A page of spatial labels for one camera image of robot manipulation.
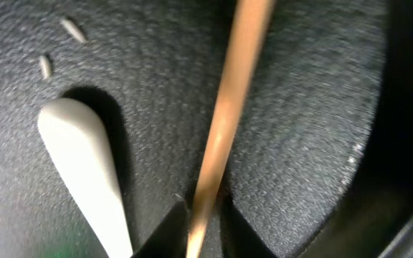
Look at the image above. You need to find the round black serving tray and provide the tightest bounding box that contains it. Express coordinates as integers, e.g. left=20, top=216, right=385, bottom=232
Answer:
left=0, top=0, right=413, bottom=258

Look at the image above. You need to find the wooden chopstick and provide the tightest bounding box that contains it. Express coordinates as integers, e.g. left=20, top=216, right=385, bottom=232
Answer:
left=186, top=0, right=275, bottom=258

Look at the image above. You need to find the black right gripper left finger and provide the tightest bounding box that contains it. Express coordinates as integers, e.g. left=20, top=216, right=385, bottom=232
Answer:
left=132, top=201, right=189, bottom=258

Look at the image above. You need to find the white plastic fork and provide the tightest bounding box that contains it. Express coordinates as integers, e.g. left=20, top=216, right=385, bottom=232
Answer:
left=37, top=98, right=133, bottom=258

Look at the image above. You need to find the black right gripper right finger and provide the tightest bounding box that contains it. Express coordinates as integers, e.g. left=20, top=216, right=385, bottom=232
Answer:
left=219, top=196, right=277, bottom=258

